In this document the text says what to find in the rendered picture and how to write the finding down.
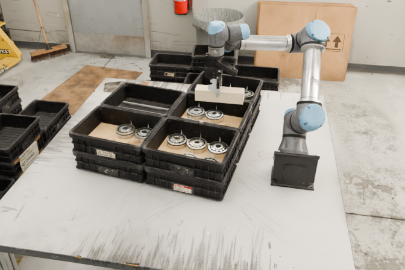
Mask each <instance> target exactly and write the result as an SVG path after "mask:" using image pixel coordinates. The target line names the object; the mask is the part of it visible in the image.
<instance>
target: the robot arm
mask: <svg viewBox="0 0 405 270"><path fill-rule="evenodd" d="M208 34H209V53H206V55H205V59H206V65H205V68H204V78H208V79H210V82H211V83H212V84H211V85H209V86H208V89H209V90H211V91H213V92H216V97H218V96H219V95H220V86H222V73H223V70H224V71H226V72H227V73H229V74H230V75H232V76H234V77H235V76H236V75H237V72H238V69H236V68H235V67H233V66H232V65H230V64H228V63H227V62H226V61H223V60H222V58H224V52H230V51H232V50H256V51H285V52H286V53H303V70H302V79H301V96H300V100H299V101H297V107H294V108H289V109H287V110H286V111H285V113H284V118H283V119H284V122H283V135H282V140H281V143H280V146H279V147H278V150H279V151H280V152H289V153H296V154H306V155H309V152H308V149H307V145H306V135H307V133H308V132H310V131H315V130H317V129H318V128H320V127H322V126H323V124H324V122H325V111H324V110H323V108H322V103H321V102H320V101H319V87H320V76H321V57H322V52H324V51H325V43H326V40H328V38H329V37H330V29H329V27H328V25H327V24H326V23H325V22H323V21H321V20H313V21H311V22H309V23H308V24H307V25H306V26H305V27H304V28H303V29H302V30H300V31H299V32H297V33H295V34H287V35H286V36H258V35H250V28H249V26H248V25H247V24H235V25H225V23H224V22H223V21H217V20H215V21H212V22H210V23H209V31H208Z"/></svg>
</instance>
